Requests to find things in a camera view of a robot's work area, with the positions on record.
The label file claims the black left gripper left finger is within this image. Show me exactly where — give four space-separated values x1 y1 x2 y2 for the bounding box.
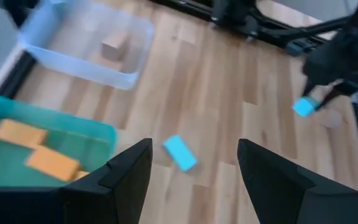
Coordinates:
59 138 154 224

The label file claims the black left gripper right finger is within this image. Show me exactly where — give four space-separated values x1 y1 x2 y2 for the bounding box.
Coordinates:
237 139 316 224

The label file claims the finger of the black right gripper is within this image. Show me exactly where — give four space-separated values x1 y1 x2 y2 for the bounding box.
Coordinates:
316 85 344 110
301 78 318 98

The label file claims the teal cube block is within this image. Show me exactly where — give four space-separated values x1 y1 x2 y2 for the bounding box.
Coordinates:
292 96 320 118

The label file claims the orange cube block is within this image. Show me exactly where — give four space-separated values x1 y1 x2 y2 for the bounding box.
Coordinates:
71 170 90 181

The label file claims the long orange block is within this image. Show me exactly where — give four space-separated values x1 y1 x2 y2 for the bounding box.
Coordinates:
0 118 48 149
25 146 82 182

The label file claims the natural wooden block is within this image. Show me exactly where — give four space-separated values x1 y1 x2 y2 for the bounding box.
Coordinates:
100 30 129 62
91 51 127 72

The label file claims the long teal block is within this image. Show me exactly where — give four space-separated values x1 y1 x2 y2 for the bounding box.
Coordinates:
162 134 198 172

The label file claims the green translucent plastic bin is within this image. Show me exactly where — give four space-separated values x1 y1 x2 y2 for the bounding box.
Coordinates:
0 95 117 187

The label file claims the clear plastic bin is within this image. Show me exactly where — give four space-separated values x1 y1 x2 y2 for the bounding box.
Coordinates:
17 0 155 91

